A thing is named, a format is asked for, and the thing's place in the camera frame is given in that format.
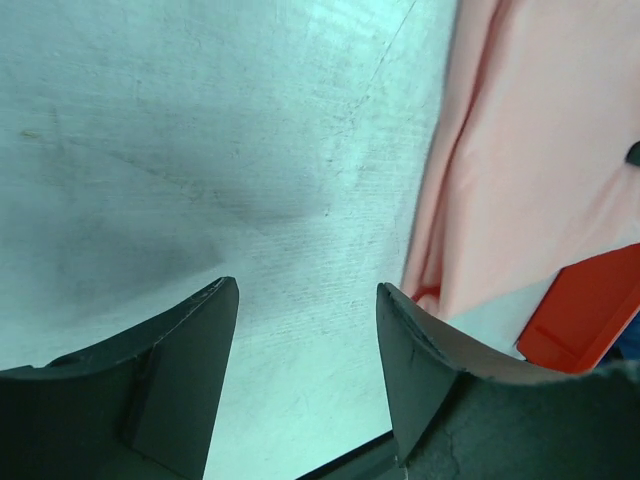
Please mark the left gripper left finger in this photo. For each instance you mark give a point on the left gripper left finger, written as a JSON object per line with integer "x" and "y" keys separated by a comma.
{"x": 139, "y": 405}

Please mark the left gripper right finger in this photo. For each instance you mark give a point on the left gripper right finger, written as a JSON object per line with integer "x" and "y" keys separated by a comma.
{"x": 460, "y": 409}

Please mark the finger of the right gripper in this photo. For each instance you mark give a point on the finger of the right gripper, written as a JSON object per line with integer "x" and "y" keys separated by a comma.
{"x": 633, "y": 155}

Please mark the pink t shirt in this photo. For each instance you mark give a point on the pink t shirt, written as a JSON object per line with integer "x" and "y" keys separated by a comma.
{"x": 528, "y": 169}

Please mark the red plastic bin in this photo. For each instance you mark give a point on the red plastic bin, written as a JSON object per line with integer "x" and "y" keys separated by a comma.
{"x": 584, "y": 312}

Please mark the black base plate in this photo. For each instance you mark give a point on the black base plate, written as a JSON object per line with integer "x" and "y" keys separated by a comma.
{"x": 373, "y": 460}

